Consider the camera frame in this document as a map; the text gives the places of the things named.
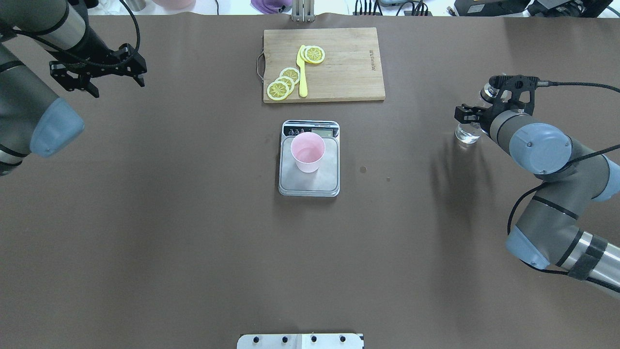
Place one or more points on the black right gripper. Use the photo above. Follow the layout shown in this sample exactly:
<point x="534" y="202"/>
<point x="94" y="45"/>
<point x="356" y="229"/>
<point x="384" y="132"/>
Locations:
<point x="484" y="113"/>

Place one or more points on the lemon slice near knife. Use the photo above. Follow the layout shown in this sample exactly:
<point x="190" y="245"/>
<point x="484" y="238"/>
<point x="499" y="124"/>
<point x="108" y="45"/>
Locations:
<point x="292" y="73"/>

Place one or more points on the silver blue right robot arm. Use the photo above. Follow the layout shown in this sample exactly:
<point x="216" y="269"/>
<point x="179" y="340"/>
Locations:
<point x="546" y="236"/>

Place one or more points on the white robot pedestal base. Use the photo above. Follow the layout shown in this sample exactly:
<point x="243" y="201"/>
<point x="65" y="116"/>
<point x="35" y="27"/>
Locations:
<point x="302" y="341"/>

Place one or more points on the lemon slice far end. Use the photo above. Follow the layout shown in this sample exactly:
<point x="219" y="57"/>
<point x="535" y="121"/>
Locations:
<point x="278" y="90"/>

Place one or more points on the pink plastic cup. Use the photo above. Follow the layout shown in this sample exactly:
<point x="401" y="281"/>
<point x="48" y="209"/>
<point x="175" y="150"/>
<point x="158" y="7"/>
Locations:
<point x="308" y="150"/>

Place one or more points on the aluminium frame post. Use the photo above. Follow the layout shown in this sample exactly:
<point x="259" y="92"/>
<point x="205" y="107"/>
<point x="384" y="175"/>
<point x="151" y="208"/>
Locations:
<point x="303" y="11"/>

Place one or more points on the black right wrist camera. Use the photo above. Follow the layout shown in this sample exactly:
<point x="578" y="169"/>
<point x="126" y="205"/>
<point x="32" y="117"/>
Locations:
<point x="519" y="89"/>

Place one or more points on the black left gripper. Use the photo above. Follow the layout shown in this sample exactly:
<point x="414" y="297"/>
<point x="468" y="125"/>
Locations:
<point x="93" y="51"/>

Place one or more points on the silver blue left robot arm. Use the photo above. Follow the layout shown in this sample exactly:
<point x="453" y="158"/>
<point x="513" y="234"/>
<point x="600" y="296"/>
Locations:
<point x="34" y="119"/>

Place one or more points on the lemon slice near handle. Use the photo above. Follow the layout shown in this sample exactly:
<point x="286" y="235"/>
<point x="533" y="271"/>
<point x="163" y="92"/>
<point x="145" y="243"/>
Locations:
<point x="313" y="54"/>

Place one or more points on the glass sauce bottle metal cap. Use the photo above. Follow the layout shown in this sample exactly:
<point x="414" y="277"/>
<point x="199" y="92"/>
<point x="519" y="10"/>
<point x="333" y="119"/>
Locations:
<point x="471" y="133"/>

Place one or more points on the bamboo cutting board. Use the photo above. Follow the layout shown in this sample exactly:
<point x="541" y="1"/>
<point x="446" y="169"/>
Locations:
<point x="351" y="70"/>

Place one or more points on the purple cloth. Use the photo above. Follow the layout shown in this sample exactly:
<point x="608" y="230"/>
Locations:
<point x="271" y="6"/>

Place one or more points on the yellow plastic knife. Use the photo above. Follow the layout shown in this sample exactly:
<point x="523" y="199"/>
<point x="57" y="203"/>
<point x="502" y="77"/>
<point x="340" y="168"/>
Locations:
<point x="300" y="62"/>

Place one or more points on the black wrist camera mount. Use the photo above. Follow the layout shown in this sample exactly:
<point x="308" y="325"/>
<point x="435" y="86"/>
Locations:
<point x="130" y="63"/>

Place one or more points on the silver digital kitchen scale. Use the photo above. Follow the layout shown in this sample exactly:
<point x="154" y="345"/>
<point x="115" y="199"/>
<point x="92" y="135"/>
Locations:
<point x="325" y="182"/>

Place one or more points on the steel tumbler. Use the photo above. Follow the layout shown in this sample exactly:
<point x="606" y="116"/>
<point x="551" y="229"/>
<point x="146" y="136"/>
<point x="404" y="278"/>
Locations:
<point x="136" y="5"/>

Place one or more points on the lemon slice middle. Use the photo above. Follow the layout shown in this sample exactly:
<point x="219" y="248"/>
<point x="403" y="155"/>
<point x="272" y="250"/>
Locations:
<point x="288" y="81"/>

